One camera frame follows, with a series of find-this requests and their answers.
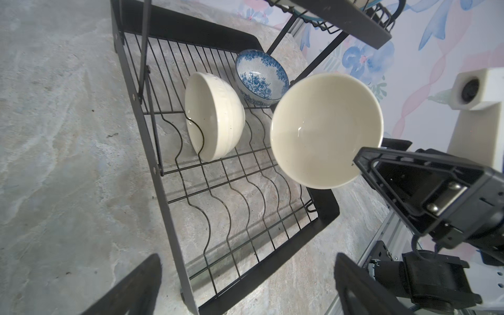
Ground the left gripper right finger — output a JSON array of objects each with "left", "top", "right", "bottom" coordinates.
[{"left": 334, "top": 253, "right": 413, "bottom": 315}]

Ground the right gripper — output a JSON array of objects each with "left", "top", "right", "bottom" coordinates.
[{"left": 354, "top": 137, "right": 503, "bottom": 264}]

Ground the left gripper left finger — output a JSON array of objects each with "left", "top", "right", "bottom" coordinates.
[{"left": 83, "top": 253, "right": 162, "bottom": 314}]

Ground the white blue floral bowl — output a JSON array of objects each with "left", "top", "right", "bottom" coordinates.
[{"left": 235, "top": 49, "right": 290, "bottom": 107}]

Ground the cream ribbed bowl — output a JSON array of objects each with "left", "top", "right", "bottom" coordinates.
[{"left": 185, "top": 72, "right": 245, "bottom": 162}]

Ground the black wire dish rack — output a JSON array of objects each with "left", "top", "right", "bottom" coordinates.
[{"left": 111, "top": 1, "right": 395, "bottom": 314}]

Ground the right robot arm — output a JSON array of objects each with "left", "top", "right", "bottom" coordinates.
[{"left": 354, "top": 139, "right": 503, "bottom": 314}]

